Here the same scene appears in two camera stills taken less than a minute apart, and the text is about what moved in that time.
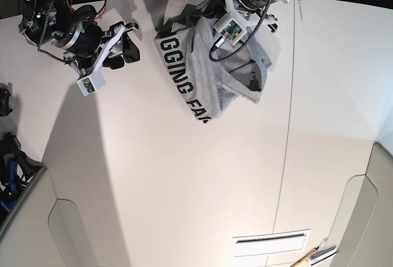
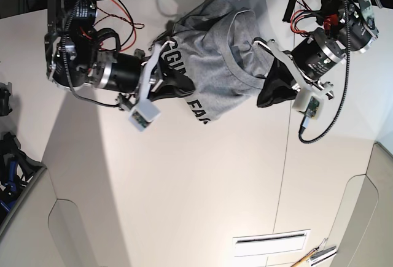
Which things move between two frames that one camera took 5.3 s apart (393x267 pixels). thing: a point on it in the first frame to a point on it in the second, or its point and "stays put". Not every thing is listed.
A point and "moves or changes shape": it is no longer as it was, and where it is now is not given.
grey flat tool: (322, 252) stays put
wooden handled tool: (298, 263) stays put
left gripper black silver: (86, 44) to (121, 73)
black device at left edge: (5, 91) stays put
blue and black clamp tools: (16, 170) stays put
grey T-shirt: (185, 37) moves or changes shape
